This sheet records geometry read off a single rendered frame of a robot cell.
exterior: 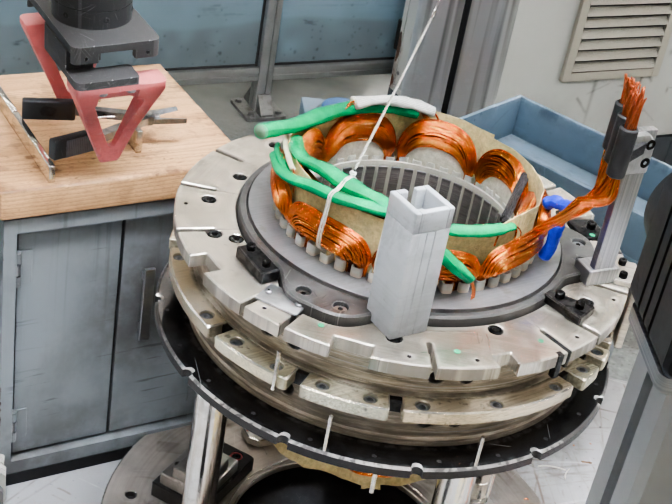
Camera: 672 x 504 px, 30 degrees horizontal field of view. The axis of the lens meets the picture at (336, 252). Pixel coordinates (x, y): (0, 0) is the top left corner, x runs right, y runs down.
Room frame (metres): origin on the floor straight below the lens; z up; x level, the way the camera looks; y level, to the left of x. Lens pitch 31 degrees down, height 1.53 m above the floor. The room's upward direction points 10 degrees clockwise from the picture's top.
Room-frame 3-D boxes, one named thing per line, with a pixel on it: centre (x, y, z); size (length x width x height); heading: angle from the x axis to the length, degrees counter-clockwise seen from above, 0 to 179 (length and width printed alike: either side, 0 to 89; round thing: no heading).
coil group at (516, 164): (0.81, -0.11, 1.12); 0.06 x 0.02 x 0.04; 38
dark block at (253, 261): (0.68, 0.05, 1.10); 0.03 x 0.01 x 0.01; 38
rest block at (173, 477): (0.78, 0.08, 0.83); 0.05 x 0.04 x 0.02; 156
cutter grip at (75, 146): (0.81, 0.20, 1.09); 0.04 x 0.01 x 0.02; 140
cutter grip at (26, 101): (0.86, 0.24, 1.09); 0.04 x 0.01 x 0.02; 110
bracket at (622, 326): (0.75, -0.20, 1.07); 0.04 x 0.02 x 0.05; 176
